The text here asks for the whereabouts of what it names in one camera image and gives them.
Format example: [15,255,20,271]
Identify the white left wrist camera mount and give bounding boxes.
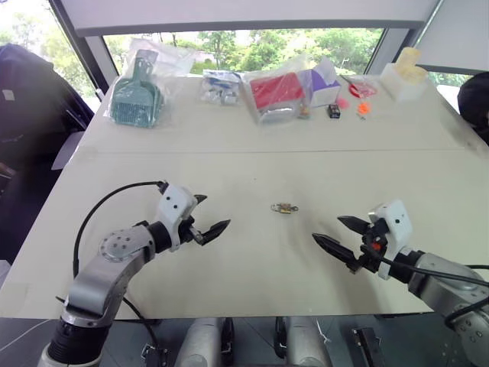
[155,183,198,253]

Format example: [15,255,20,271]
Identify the bag of red items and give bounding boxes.
[339,74,379,98]

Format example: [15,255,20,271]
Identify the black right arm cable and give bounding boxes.
[360,246,489,330]

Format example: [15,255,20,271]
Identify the black metal bracket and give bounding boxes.
[140,343,170,367]
[350,326,382,367]

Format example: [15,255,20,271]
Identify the purple and white carton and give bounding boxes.
[300,56,342,109]

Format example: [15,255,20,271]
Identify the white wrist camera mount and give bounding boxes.
[155,183,198,253]
[367,199,415,281]

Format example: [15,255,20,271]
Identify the red item in plastic bag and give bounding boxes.
[241,60,309,126]

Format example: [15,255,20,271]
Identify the person with dark hair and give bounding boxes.
[457,71,489,145]

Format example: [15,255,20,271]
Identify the bag of small white parts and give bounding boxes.
[197,69,243,107]

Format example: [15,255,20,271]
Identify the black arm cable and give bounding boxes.
[360,246,489,330]
[72,180,170,281]

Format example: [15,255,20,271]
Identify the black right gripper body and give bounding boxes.
[350,219,388,274]

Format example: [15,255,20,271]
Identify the white foam block with cups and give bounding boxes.
[380,47,429,103]

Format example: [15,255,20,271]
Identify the grey rounded robot leg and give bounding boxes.
[274,316,332,367]
[178,317,235,367]

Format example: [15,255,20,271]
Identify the green scoops in plastic bag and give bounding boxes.
[105,37,196,130]

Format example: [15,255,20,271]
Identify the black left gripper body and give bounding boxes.
[179,216,209,247]

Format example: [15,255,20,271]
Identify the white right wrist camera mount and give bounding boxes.
[367,199,415,281]

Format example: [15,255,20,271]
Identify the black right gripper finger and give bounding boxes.
[311,232,363,269]
[336,215,371,232]

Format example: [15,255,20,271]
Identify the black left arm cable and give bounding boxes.
[72,180,170,281]

